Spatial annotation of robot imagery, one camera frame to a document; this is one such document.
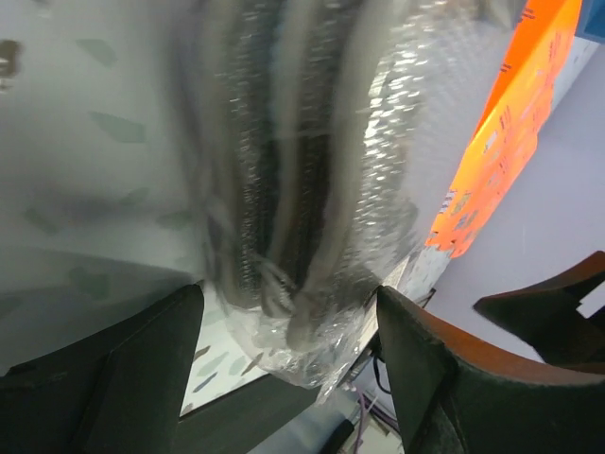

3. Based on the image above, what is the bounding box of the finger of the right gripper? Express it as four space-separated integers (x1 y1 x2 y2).
474 251 604 364

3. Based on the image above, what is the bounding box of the orange sponge pack hidden middle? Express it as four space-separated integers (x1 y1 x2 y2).
426 0 582 258

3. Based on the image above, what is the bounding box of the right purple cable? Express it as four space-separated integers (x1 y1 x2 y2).
349 392 393 454

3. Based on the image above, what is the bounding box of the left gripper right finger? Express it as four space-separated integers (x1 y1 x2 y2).
376 287 604 453

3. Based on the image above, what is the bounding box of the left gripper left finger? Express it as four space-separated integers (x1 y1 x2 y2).
1 285 203 453

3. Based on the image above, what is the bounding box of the silver scrubber pack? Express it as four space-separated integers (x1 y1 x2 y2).
178 1 523 399

